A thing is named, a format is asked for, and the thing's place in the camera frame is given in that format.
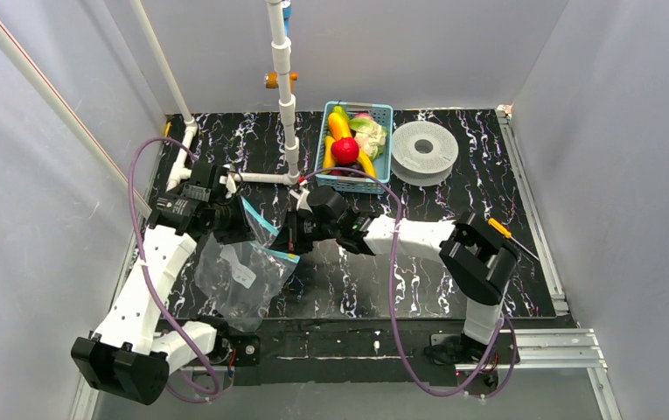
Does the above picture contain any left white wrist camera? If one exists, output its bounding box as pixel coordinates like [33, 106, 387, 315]
[220, 164, 241, 199]

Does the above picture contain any red toy apple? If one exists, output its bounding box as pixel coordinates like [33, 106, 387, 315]
[331, 137, 359, 165]

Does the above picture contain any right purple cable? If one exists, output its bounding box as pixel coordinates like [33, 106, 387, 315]
[296, 166, 519, 399]

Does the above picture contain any white PVC pipe frame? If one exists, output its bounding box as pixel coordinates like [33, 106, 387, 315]
[0, 1, 300, 199]

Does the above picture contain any white green toy cabbage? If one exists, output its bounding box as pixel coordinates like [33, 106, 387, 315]
[349, 117, 387, 160]

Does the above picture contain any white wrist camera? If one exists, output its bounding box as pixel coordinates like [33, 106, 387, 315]
[220, 164, 241, 199]
[289, 184, 312, 217]

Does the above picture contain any clear zip top bag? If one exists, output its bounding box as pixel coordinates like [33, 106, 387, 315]
[193, 199, 300, 333]

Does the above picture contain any orange yellow toy mango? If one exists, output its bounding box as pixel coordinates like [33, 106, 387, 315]
[327, 112, 352, 141]

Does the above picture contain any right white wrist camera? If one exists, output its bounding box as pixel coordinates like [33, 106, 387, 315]
[289, 184, 312, 217]

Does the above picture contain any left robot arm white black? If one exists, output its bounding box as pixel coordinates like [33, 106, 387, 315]
[71, 163, 254, 405]

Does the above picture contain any pink toy peach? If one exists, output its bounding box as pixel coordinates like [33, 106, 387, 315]
[352, 112, 374, 121]

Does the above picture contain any orange handled screwdriver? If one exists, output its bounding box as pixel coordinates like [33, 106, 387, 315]
[488, 218, 540, 262]

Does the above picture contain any blue plastic basket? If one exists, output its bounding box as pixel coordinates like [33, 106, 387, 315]
[315, 101, 394, 194]

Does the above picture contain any purple cable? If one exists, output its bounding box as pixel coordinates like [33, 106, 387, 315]
[296, 166, 519, 399]
[128, 136, 225, 405]

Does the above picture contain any yellow toy banana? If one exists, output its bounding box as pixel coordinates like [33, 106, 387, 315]
[357, 150, 377, 178]
[322, 136, 336, 174]

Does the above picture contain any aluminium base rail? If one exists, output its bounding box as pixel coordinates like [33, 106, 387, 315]
[70, 328, 625, 420]

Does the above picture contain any orange pipe clamp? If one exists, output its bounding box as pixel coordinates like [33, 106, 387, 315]
[263, 72, 299, 90]

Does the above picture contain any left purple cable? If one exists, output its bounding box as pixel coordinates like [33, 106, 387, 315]
[128, 136, 225, 405]

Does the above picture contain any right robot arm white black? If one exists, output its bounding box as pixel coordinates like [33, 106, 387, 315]
[269, 186, 519, 364]

